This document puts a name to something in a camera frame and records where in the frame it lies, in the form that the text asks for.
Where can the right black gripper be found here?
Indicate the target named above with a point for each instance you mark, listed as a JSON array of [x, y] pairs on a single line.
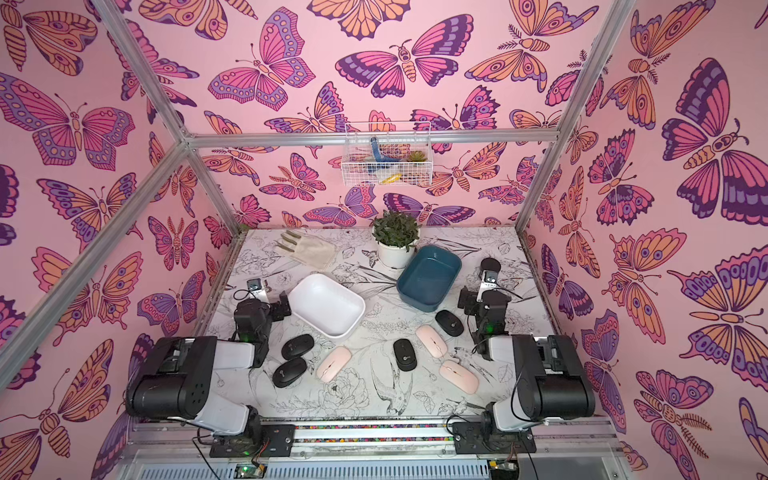
[[470, 299]]

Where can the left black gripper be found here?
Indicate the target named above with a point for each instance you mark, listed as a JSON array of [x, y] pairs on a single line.
[[279, 306]]

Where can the black mouse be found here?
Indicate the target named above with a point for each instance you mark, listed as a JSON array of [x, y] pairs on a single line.
[[289, 372], [297, 346], [405, 355], [451, 324]]

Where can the white storage tray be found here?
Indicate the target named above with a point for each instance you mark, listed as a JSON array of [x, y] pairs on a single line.
[[327, 306]]

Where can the teal storage box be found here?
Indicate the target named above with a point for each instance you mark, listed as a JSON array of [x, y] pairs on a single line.
[[428, 278]]

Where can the pink mouse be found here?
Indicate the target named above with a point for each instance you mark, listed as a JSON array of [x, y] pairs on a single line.
[[432, 341], [459, 376], [333, 364]]

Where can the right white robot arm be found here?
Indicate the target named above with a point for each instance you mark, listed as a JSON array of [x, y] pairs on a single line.
[[548, 381]]

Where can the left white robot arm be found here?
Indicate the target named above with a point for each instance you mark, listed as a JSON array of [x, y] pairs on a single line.
[[175, 383]]

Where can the black round jar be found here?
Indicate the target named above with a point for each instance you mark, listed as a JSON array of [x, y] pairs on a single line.
[[490, 264]]

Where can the beige work glove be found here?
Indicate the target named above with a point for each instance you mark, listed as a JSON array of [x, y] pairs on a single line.
[[308, 250]]

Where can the potted green plant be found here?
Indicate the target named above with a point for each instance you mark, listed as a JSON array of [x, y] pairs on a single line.
[[397, 235]]

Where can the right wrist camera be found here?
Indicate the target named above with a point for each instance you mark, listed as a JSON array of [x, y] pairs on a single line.
[[489, 278]]

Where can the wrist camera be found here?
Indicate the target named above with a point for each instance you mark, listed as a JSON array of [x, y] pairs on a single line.
[[489, 278], [257, 288]]

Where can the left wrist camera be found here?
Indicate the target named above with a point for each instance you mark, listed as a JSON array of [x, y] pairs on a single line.
[[257, 288]]

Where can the white wire basket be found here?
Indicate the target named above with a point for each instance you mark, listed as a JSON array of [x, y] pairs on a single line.
[[388, 153]]

